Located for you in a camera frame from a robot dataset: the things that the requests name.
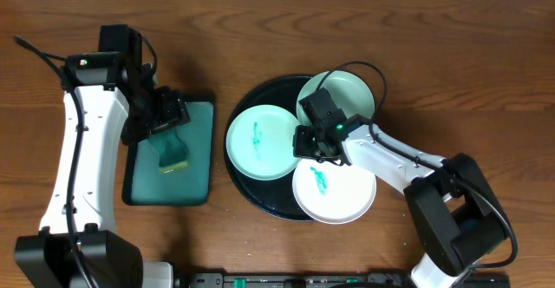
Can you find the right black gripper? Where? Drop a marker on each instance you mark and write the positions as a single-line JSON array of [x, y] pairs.
[[301, 141]]

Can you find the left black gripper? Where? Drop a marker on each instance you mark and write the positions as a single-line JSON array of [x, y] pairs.
[[166, 117]]

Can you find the green yellow sponge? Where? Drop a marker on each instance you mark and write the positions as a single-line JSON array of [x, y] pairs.
[[172, 151]]

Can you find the pale green plate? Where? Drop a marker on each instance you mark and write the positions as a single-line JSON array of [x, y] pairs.
[[349, 92]]

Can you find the mint green plate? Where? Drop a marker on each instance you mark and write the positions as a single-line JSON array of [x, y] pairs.
[[259, 142]]

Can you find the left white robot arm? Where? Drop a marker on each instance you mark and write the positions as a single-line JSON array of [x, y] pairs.
[[110, 99]]

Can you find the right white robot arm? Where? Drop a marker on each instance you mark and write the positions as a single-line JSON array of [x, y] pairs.
[[457, 217]]

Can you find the dark rectangular water tray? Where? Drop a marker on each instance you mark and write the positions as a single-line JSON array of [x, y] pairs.
[[145, 185]]

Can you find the round black serving tray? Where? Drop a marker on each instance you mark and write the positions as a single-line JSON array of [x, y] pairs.
[[274, 197]]

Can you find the white plate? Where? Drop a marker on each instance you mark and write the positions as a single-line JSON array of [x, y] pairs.
[[333, 194]]

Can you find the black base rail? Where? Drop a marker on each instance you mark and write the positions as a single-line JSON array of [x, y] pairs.
[[217, 280]]

